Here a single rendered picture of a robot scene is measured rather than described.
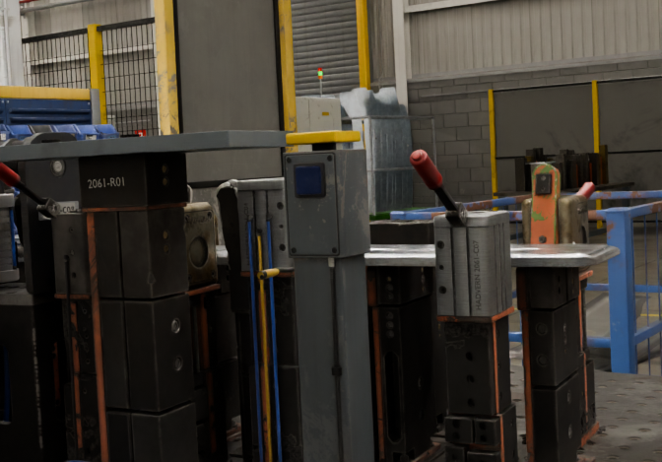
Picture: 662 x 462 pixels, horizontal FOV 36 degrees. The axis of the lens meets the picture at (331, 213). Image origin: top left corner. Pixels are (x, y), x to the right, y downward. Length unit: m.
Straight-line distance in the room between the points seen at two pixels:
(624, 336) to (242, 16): 2.64
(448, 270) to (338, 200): 0.19
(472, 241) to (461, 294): 0.06
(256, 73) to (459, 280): 3.91
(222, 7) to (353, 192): 3.82
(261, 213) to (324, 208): 0.23
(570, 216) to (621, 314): 1.63
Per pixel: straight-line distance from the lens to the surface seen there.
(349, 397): 1.08
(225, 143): 1.07
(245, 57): 4.95
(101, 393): 1.25
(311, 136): 1.06
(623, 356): 3.11
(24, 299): 1.47
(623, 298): 3.08
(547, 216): 1.47
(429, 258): 1.30
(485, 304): 1.16
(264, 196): 1.27
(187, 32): 4.63
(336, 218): 1.04
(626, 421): 1.68
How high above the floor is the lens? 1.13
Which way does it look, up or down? 3 degrees down
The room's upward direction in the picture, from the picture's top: 3 degrees counter-clockwise
